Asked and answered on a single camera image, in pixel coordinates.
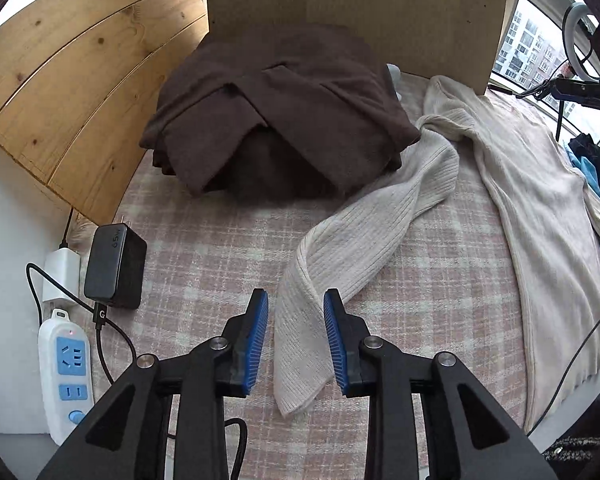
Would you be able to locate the wooden plank wall panel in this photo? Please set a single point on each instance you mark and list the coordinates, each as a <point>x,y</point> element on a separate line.
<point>80,85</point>

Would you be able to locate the white cloth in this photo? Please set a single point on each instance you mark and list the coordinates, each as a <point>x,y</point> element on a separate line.
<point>394,77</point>

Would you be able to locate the pink plaid blanket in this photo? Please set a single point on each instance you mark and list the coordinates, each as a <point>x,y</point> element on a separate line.
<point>205,240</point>

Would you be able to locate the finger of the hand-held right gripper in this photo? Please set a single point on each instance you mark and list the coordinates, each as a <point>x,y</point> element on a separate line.
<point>542,89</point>

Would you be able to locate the brown garment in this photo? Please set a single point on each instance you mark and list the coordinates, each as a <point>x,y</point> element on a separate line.
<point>280,110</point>

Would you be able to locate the beige ribbed sweater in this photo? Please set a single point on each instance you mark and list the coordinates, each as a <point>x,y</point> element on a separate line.
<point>530,185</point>

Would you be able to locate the white power strip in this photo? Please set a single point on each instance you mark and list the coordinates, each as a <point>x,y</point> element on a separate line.
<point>62,360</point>

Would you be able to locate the black power adapter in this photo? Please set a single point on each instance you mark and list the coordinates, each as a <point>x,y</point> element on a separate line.
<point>115,265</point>

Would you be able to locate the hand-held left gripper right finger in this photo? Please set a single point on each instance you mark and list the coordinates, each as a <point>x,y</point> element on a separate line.
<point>336,345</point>

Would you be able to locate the white charger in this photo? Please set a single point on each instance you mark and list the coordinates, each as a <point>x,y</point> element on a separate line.
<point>60,272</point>

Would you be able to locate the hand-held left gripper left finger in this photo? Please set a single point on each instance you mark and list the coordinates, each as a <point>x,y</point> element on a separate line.
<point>257,345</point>

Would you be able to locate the blue pinstriped shirt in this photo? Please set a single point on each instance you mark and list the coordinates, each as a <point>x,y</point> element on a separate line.
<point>587,170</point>

